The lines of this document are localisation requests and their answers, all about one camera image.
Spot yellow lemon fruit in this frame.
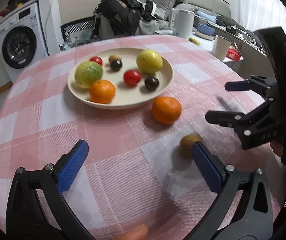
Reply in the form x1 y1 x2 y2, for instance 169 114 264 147
136 50 163 74

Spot small brown longan on plate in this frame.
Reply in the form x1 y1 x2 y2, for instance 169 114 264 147
109 54 122 63

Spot white washing machine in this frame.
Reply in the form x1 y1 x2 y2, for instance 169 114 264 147
0 1 48 82

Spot pink checkered tablecloth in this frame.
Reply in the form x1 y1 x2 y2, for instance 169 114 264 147
0 35 286 239

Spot red cherry tomato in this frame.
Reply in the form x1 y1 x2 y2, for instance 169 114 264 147
123 70 142 86
89 56 103 66

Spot dark purple grape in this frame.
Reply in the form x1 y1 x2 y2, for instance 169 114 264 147
110 59 123 71
145 76 159 91

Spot blue bowl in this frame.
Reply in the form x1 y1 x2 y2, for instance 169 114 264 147
198 24 215 36

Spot cream round plate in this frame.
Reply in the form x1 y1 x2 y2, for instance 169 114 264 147
67 47 174 110

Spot grey sofa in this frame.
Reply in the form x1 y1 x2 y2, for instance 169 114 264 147
137 0 232 23

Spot white electric kettle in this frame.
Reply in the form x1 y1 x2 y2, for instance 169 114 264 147
168 9 195 40

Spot black patterned chair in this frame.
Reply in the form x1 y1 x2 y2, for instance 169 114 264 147
60 16 95 43

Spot yellow fruit on side table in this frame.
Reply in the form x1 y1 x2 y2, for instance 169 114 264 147
189 37 200 46

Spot green wrinkled round fruit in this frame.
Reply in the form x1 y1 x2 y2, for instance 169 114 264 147
74 61 103 89

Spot brown kiwi-like fruit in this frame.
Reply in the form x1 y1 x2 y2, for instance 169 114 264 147
179 134 202 159

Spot white cup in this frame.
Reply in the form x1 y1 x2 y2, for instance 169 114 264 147
211 35 231 61

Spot smaller orange mandarin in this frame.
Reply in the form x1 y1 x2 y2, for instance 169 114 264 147
151 96 182 125

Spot grey pillow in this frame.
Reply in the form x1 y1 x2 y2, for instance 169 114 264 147
152 0 176 20

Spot pile of dark clothes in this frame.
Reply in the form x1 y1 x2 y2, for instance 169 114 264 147
93 0 157 38

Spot left hand thumb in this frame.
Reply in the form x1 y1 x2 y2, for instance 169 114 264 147
114 224 148 240

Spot large orange mandarin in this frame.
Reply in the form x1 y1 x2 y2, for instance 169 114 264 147
89 80 116 104

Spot red box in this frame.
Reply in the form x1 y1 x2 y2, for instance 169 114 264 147
227 47 241 62

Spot red cherry tomato on plate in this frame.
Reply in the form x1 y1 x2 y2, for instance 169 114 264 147
89 56 103 66

